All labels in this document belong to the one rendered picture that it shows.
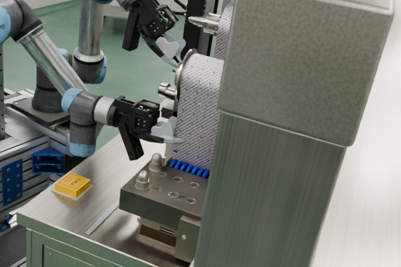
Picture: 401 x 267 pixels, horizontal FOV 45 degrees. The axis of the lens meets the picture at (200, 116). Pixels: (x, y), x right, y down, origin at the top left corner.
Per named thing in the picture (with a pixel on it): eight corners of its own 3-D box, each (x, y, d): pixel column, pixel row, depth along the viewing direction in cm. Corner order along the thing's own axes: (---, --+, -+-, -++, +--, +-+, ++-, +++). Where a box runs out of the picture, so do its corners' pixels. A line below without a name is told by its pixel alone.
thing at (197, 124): (171, 160, 133) (179, 98, 125) (253, 187, 126) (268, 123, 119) (170, 160, 132) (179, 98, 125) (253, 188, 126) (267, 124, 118)
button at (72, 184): (69, 178, 139) (69, 171, 138) (90, 186, 138) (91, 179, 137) (54, 190, 133) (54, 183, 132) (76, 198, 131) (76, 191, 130)
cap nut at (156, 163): (151, 163, 129) (153, 148, 127) (164, 167, 128) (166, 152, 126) (145, 169, 126) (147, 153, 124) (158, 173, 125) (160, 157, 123)
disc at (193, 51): (192, 95, 138) (201, 43, 133) (194, 95, 138) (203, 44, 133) (171, 109, 125) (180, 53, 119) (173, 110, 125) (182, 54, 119)
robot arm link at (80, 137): (101, 143, 150) (104, 110, 145) (92, 161, 139) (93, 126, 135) (76, 139, 149) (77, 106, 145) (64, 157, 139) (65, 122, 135)
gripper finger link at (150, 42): (162, 55, 125) (141, 27, 124) (157, 58, 125) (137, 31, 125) (169, 52, 129) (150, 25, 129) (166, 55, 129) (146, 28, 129)
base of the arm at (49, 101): (23, 103, 197) (23, 80, 193) (52, 94, 209) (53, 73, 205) (49, 116, 190) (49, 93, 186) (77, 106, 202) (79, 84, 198)
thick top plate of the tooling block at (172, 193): (147, 178, 133) (150, 159, 130) (291, 228, 122) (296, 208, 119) (118, 208, 119) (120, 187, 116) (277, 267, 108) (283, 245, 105)
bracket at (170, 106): (159, 171, 150) (170, 78, 138) (178, 177, 149) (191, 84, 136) (151, 178, 146) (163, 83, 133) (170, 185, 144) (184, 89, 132)
